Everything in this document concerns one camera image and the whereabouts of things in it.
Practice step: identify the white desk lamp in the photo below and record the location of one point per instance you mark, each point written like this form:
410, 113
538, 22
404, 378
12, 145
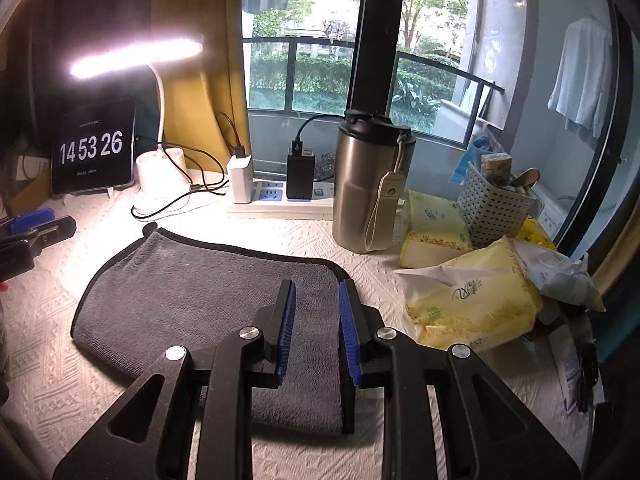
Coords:
164, 183

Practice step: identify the tablet clock display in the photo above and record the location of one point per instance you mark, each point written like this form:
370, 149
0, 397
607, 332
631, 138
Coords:
93, 149

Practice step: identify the hanging white shirt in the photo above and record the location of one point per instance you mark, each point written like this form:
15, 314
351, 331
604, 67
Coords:
580, 91

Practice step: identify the steel travel tumbler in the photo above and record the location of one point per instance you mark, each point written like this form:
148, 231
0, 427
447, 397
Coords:
372, 162

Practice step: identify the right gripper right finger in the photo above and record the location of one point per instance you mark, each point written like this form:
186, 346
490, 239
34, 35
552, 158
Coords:
364, 355

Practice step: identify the purple and grey towel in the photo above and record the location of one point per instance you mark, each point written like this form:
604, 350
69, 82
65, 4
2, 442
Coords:
165, 289

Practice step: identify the yellow curtain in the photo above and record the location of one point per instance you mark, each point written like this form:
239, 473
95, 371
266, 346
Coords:
205, 99

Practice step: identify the white USB charger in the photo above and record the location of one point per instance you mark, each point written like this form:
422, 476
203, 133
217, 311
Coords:
240, 172

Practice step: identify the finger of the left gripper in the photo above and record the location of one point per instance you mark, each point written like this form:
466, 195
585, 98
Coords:
18, 251
27, 222

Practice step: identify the black power adapter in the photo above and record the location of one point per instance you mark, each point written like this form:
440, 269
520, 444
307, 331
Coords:
300, 175

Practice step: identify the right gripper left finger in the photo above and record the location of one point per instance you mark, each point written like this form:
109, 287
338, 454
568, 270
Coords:
276, 322

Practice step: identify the small yellow tissue pack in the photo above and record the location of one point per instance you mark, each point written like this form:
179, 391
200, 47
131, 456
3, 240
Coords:
434, 231

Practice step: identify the white power strip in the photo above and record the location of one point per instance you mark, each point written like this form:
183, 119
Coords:
269, 200

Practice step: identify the crumpled white plastic bag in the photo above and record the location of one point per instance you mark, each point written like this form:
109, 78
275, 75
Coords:
557, 277

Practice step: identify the cardboard box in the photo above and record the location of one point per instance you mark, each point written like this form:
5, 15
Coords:
32, 197

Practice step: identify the white perforated basket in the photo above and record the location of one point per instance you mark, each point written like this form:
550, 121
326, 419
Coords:
490, 212

